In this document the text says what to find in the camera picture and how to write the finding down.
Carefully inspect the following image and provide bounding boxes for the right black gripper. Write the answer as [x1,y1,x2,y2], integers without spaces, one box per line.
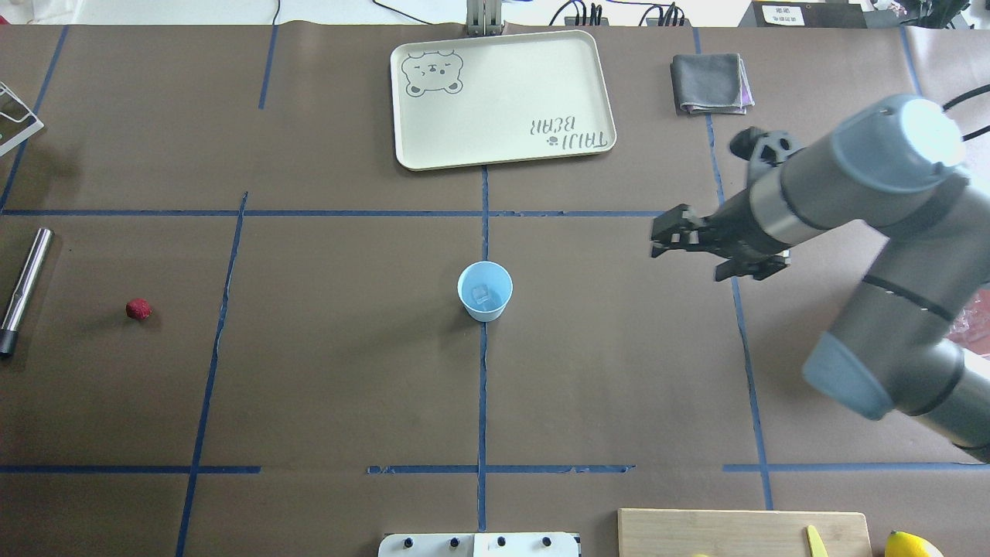
[650,204,790,282]

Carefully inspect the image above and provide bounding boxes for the blue plastic cup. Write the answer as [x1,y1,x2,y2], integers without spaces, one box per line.
[456,261,514,322]

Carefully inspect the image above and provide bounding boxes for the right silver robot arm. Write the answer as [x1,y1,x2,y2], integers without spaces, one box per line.
[650,94,989,463]

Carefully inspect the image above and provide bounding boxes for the ice cube in cup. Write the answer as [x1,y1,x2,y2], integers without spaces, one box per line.
[471,283,493,306]

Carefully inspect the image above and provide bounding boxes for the folded grey cloth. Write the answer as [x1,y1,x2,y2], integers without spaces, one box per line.
[671,53,756,115]

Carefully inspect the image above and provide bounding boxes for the black box with label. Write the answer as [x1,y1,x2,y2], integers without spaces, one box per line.
[738,1,869,29]

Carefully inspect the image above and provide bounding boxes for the pink bowl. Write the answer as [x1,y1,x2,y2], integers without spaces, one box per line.
[947,289,989,360]

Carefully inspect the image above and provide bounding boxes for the wooden cutting board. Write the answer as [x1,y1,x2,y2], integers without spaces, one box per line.
[616,508,872,556]

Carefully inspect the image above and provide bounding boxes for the cream bear tray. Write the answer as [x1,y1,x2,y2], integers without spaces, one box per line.
[390,29,616,172]

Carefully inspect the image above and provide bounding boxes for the yellow knife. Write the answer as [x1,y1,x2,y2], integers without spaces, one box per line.
[805,525,828,557]

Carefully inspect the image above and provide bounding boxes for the yellow lemon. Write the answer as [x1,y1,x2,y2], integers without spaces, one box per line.
[884,530,944,557]

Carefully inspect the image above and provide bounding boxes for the red strawberry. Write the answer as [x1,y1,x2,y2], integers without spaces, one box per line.
[126,299,153,321]

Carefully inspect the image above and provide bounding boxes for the metal muddler stick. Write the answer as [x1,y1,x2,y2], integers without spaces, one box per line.
[1,227,53,360]

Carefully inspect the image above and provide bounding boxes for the aluminium frame post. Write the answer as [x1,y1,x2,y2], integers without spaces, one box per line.
[466,0,504,36]

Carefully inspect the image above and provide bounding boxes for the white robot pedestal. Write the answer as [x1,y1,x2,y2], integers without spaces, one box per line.
[377,531,582,556]

